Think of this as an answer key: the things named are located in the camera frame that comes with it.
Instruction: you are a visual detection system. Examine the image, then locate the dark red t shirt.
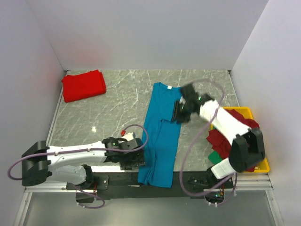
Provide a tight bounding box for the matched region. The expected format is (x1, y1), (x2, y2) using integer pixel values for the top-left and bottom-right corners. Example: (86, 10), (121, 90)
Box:
(206, 107), (266, 173)

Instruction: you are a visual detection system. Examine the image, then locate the aluminium frame rail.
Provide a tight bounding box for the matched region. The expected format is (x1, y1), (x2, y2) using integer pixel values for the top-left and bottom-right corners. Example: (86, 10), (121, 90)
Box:
(24, 173), (274, 193)

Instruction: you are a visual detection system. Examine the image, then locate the black base beam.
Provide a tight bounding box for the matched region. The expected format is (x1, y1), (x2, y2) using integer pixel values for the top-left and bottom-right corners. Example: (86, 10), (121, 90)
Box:
(81, 171), (220, 200)

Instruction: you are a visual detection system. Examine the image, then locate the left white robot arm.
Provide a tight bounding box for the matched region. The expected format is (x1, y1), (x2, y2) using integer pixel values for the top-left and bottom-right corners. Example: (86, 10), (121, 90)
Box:
(22, 132), (145, 189)

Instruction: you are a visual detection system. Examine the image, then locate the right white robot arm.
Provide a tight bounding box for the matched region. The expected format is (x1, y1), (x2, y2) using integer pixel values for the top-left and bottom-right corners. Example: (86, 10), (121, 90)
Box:
(172, 83), (265, 179)

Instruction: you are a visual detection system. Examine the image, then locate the yellow plastic bin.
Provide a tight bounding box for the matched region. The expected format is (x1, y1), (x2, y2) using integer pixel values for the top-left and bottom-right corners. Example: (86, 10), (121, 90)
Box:
(206, 107), (270, 173)

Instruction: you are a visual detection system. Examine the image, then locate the green t shirt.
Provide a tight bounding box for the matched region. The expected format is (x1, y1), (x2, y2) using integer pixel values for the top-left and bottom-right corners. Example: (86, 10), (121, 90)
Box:
(208, 151), (222, 165)

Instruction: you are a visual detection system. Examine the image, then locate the folded red t shirt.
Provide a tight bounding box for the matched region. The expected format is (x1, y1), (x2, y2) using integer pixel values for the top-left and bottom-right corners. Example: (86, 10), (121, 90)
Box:
(61, 70), (106, 103)

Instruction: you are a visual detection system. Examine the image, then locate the blue t shirt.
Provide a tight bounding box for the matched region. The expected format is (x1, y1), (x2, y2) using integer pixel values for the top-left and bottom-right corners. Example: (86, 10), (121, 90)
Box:
(138, 82), (181, 188)

